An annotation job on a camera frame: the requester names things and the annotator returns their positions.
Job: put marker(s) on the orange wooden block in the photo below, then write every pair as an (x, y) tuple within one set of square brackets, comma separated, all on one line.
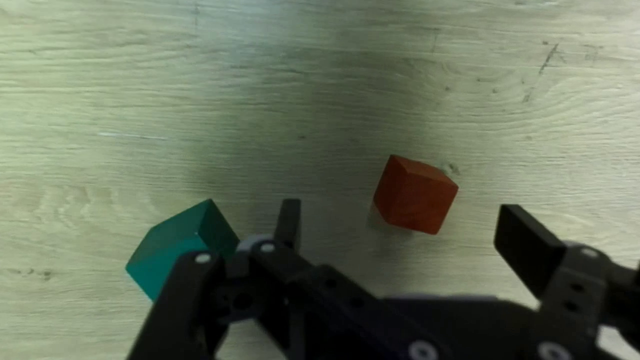
[(413, 195)]

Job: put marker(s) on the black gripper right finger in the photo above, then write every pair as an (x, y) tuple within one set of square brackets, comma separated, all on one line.
[(532, 250)]

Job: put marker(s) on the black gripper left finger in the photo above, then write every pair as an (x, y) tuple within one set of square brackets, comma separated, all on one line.
[(201, 301)]

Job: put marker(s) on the green wooden block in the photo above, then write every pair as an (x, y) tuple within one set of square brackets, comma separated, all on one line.
[(176, 250)]

